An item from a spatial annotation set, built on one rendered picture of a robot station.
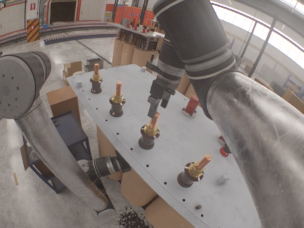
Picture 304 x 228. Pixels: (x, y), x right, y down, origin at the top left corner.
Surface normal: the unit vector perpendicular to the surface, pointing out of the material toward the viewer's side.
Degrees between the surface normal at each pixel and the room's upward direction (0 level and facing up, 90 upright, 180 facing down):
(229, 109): 86
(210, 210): 0
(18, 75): 70
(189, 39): 102
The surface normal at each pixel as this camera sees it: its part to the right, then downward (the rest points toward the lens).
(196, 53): -0.47, 0.65
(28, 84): 0.65, 0.39
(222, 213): 0.23, -0.74
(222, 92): -0.86, -0.46
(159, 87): -0.55, 0.44
